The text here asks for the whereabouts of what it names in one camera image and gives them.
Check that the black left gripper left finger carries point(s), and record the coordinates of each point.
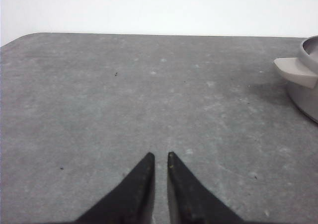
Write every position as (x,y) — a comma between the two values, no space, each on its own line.
(130,202)

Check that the steel steamer pot grey handles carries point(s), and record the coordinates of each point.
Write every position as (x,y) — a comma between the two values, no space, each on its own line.
(301,74)

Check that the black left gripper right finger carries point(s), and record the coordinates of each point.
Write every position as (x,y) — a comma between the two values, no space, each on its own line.
(189,201)

